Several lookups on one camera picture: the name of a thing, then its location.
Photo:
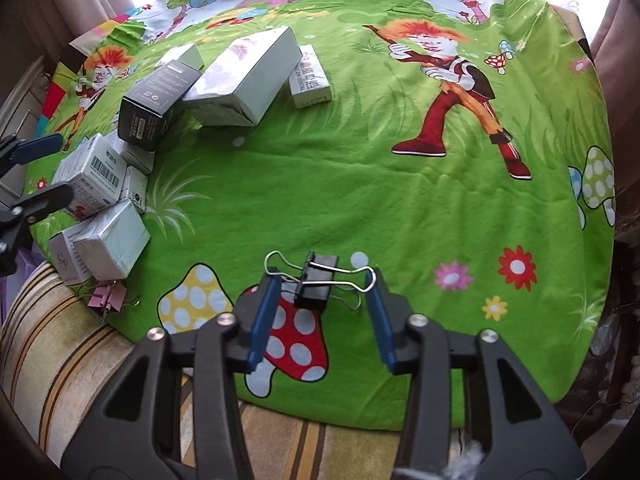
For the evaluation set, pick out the black product box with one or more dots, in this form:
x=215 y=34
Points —
x=146 y=109

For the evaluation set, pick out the small white cube box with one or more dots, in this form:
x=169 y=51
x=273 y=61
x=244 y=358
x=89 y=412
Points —
x=112 y=241

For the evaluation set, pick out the green cartoon bedsheet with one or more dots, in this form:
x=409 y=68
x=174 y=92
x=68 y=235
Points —
x=467 y=156

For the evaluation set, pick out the pink binder clip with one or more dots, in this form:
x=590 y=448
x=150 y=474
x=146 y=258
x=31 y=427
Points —
x=104 y=299

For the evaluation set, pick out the cream dresser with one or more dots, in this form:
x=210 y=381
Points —
x=20 y=115

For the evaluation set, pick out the white text-covered box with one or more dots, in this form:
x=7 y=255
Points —
x=132 y=154

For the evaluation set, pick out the narrow white red-text box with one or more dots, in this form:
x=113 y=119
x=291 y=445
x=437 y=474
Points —
x=308 y=82

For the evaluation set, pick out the white box pink stain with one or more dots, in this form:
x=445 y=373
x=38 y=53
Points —
x=239 y=86

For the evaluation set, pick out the white ointment box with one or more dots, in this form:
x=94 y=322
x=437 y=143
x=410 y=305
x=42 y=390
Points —
x=134 y=188

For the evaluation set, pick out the striped towel cushion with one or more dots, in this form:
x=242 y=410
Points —
x=56 y=356

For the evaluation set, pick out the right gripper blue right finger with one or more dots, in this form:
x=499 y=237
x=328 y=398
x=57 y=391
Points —
x=410 y=344

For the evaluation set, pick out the white made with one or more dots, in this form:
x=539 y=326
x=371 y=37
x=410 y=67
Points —
x=66 y=258

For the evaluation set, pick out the white medicine box red figure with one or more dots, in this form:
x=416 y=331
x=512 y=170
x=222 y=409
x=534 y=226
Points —
x=95 y=171

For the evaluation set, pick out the brown curtain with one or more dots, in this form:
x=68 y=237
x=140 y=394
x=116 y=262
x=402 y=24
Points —
x=615 y=50

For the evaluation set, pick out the black binder clip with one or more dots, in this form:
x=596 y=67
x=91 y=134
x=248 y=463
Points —
x=319 y=280

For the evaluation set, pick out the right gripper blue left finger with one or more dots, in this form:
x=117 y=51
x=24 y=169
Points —
x=232 y=343

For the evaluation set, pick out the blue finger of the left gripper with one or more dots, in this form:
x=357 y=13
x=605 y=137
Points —
x=17 y=220
x=19 y=152

